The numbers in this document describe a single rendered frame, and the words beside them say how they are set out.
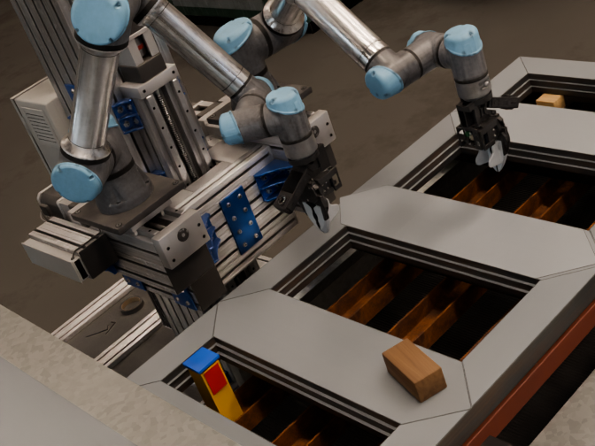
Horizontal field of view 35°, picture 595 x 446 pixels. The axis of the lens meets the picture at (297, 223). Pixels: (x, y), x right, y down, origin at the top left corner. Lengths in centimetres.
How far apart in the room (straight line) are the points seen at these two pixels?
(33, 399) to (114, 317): 183
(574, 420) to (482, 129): 68
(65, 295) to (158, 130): 194
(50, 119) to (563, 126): 140
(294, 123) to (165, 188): 50
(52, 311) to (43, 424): 257
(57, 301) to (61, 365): 246
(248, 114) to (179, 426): 76
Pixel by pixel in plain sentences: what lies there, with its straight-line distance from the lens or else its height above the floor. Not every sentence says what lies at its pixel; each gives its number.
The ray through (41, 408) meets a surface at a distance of 182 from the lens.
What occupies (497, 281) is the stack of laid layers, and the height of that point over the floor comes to 83.
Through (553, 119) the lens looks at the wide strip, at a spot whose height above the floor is 87.
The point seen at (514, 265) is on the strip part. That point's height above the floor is 87.
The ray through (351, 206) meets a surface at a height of 87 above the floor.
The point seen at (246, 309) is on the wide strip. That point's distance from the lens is 217.
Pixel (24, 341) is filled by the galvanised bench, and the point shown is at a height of 105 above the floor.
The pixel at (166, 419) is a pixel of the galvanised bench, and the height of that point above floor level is 105.
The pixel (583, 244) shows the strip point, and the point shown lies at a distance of 205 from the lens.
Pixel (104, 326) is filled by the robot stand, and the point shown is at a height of 21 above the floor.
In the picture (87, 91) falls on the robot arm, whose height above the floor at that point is 140.
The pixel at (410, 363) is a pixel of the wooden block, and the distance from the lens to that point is 179.
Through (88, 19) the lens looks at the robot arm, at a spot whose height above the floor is 156.
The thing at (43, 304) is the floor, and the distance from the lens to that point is 442.
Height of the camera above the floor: 206
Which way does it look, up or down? 30 degrees down
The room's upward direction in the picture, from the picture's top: 21 degrees counter-clockwise
